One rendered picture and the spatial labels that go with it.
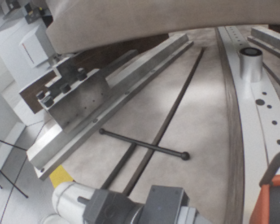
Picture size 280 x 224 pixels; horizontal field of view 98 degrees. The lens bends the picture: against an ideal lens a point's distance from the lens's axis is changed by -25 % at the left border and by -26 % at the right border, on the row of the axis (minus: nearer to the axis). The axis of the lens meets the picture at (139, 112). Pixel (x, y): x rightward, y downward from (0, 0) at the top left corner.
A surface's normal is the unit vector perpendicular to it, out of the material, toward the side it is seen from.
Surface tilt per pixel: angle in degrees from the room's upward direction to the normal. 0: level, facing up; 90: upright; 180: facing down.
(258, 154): 0
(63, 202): 21
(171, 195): 7
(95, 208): 7
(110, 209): 83
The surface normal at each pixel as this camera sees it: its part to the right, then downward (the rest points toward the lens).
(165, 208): -0.43, -0.73
